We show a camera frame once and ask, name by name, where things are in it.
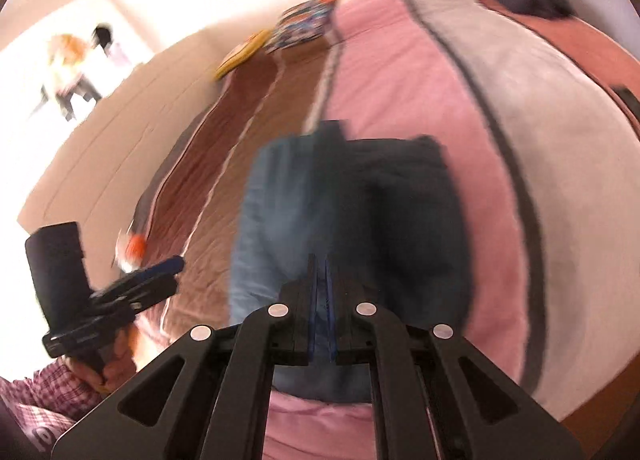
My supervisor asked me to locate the orange and black wall decoration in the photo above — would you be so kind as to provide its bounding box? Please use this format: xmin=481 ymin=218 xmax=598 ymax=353
xmin=30 ymin=22 xmax=128 ymax=121

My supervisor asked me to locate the brown striped blanket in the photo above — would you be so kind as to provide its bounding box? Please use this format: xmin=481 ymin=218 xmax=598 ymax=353
xmin=132 ymin=47 xmax=346 ymax=341

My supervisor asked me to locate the person's left forearm checked sleeve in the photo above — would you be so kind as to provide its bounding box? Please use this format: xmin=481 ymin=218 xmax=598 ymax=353
xmin=0 ymin=357 xmax=103 ymax=423

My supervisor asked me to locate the pink patchwork quilt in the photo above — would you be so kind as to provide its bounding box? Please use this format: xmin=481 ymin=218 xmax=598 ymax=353
xmin=262 ymin=0 xmax=640 ymax=460

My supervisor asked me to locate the white plastic bag orange label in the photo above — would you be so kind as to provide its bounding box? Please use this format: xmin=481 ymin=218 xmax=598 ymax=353
xmin=115 ymin=227 xmax=150 ymax=271

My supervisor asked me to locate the person's pink checked clothing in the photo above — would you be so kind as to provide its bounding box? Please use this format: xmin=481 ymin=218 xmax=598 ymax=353
xmin=0 ymin=402 xmax=78 ymax=460

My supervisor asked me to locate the teal quilted jacket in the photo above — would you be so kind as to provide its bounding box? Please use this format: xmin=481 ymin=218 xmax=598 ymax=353
xmin=227 ymin=132 xmax=473 ymax=408

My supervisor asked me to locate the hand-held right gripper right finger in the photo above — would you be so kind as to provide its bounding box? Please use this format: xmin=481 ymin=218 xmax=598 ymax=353
xmin=325 ymin=260 xmax=586 ymax=460

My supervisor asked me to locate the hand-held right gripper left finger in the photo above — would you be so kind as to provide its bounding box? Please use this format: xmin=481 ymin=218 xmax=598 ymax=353
xmin=50 ymin=254 xmax=326 ymax=460

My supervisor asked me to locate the person's left hand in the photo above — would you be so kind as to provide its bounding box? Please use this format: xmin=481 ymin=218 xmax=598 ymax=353
xmin=69 ymin=322 xmax=138 ymax=395

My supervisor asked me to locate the yellow pillow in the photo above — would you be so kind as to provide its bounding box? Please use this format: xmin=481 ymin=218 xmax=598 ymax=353
xmin=215 ymin=30 xmax=273 ymax=80

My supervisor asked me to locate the colourful printed pillow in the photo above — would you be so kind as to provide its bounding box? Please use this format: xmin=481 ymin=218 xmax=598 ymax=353
xmin=265 ymin=0 xmax=336 ymax=54

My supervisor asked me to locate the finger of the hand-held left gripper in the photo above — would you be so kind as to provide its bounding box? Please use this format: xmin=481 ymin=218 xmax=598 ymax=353
xmin=97 ymin=276 xmax=180 ymax=315
xmin=92 ymin=255 xmax=186 ymax=298

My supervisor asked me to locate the cream bed headboard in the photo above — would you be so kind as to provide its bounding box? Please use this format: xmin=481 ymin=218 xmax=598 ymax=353
xmin=17 ymin=24 xmax=236 ymax=241

